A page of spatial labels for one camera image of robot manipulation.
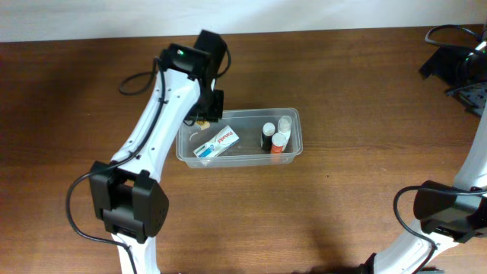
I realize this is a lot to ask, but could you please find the small gold-lid jar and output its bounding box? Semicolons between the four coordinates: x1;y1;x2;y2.
196;121;211;130

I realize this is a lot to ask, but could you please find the white Panadol box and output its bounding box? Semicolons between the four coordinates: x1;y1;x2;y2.
193;126;240;158

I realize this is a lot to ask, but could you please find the dark bottle white cap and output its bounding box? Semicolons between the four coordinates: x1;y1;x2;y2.
261;123;275;151

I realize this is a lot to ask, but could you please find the orange bottle white cap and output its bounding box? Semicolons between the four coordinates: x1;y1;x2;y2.
271;132;287;154

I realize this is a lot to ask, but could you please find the white spray bottle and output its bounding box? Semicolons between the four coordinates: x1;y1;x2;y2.
278;116;292;149

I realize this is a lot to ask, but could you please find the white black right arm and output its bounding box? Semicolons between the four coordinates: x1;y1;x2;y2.
356;43;486;273

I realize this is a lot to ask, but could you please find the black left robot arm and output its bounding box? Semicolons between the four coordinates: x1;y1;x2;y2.
88;30;231;273

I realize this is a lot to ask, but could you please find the clear plastic container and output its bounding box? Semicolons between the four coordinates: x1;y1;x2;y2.
176;108;303;168

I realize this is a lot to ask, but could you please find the black left camera cable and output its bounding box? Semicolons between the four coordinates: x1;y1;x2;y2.
65;45;232;274

